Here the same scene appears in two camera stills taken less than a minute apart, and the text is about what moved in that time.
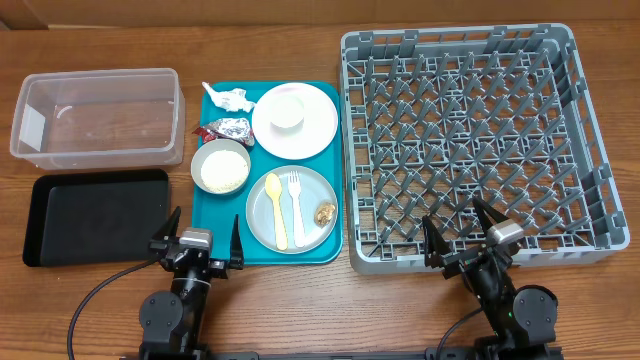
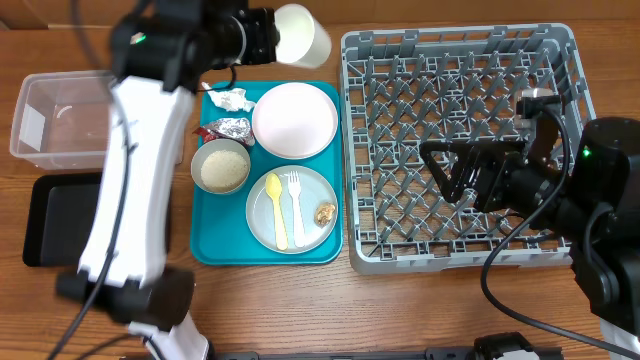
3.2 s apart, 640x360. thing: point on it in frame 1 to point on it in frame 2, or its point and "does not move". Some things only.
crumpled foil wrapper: [239, 129] does not move
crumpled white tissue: [230, 100] does not move
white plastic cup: [286, 114] to [303, 41]
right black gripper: [435, 250] to [486, 159]
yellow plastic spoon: [274, 184] does not move
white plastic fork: [294, 185] does not move
